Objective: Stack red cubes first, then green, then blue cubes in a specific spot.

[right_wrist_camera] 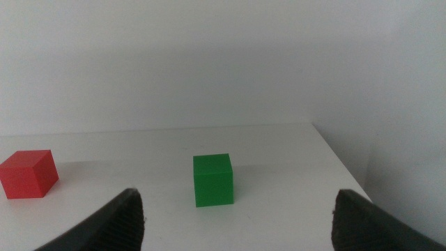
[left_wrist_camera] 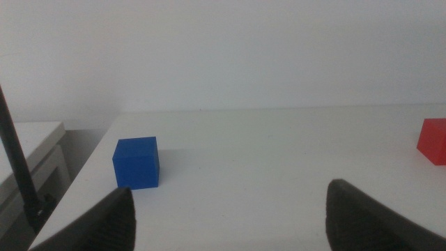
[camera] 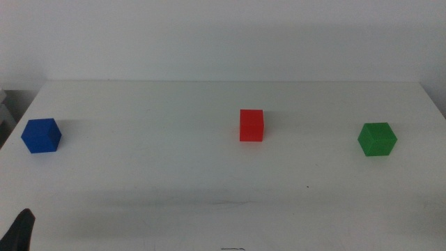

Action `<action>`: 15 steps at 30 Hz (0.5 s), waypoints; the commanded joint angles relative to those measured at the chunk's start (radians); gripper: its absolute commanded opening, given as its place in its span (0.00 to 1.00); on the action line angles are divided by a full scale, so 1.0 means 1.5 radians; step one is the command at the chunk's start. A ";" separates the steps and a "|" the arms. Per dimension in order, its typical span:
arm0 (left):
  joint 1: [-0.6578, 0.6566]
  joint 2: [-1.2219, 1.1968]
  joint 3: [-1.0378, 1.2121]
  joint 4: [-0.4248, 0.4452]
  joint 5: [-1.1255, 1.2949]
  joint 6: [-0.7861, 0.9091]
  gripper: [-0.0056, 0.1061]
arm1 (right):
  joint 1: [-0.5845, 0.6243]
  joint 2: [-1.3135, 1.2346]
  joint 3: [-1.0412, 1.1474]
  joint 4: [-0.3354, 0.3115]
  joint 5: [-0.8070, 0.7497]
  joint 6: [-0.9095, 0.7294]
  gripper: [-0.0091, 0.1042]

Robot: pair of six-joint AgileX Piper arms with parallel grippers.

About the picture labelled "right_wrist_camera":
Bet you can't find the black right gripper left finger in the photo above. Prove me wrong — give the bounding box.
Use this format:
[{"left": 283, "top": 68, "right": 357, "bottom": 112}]
[{"left": 34, "top": 188, "right": 145, "bottom": 251}]

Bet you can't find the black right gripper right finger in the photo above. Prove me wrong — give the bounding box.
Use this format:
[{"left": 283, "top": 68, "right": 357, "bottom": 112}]
[{"left": 331, "top": 189, "right": 446, "bottom": 251}]

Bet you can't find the red cube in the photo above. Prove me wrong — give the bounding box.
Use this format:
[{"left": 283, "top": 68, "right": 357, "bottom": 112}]
[{"left": 0, "top": 149, "right": 59, "bottom": 199}]

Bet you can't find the green cube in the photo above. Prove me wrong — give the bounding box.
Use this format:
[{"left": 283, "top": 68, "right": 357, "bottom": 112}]
[{"left": 192, "top": 153, "right": 235, "bottom": 208}]

